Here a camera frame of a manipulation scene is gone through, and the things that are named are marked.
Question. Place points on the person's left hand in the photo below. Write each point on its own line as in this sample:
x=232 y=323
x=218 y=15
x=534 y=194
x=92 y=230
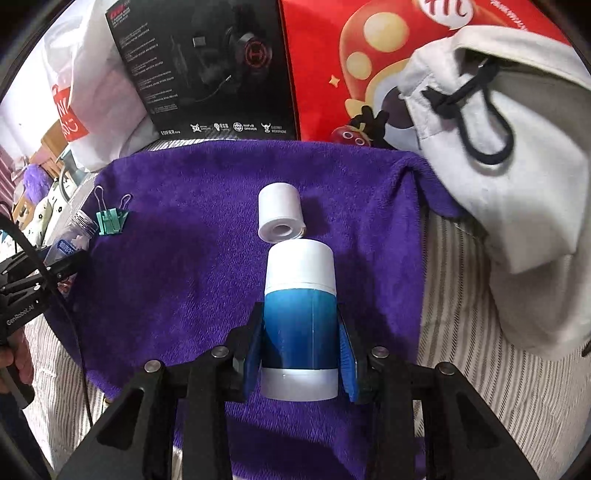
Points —
x=22 y=362

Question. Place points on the clear plastic bottle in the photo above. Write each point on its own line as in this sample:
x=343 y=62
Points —
x=76 y=230

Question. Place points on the white plastic shopping bag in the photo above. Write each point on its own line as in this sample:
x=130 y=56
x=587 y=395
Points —
x=92 y=69

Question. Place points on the white tape roll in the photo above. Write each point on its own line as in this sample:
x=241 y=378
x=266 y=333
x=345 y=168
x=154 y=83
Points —
x=279 y=207

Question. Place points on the red paper bag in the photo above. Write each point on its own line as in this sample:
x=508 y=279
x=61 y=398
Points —
x=323 y=69

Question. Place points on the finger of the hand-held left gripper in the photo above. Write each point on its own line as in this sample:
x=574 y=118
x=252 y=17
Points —
x=27 y=290
x=60 y=265

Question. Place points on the teal kettle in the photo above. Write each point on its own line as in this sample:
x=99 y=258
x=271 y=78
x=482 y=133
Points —
x=76 y=177

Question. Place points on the floral white pillow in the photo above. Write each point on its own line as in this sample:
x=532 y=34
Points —
x=46 y=213

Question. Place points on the blue and white bottle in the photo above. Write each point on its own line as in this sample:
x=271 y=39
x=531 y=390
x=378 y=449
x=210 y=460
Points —
x=300 y=332

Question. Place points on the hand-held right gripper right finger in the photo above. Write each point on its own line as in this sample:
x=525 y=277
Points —
x=347 y=364

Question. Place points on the purple towel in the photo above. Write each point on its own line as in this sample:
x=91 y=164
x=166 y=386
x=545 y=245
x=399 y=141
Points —
x=184 y=277

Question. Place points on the wooden headboard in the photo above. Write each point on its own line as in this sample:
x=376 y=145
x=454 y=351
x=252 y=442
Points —
x=51 y=143

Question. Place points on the green binder clip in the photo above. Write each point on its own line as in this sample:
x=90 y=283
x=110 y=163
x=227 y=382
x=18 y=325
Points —
x=111 y=222

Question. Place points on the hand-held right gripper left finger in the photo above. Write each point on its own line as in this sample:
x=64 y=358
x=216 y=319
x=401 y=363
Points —
x=253 y=351

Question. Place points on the purple fuzzy cloth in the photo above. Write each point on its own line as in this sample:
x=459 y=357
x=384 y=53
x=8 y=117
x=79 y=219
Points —
x=36 y=181

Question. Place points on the black headphone box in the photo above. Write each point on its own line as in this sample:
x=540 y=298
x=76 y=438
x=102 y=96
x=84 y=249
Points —
x=203 y=69

